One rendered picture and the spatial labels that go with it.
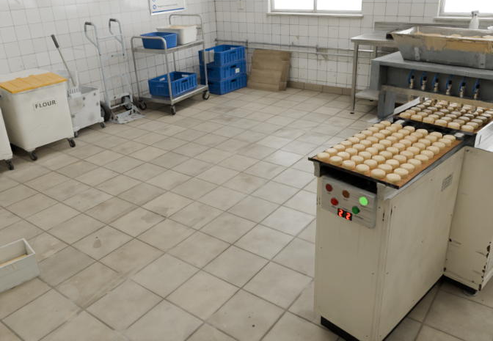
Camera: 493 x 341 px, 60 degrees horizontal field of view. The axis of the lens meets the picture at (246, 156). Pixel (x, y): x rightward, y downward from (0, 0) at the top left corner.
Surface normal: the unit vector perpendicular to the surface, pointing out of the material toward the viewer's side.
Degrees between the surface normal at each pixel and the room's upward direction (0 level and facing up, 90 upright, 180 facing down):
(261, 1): 90
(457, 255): 90
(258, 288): 0
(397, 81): 90
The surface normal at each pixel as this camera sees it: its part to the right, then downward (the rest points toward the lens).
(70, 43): 0.80, 0.21
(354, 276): -0.72, 0.30
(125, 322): -0.04, -0.92
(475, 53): -0.64, 0.66
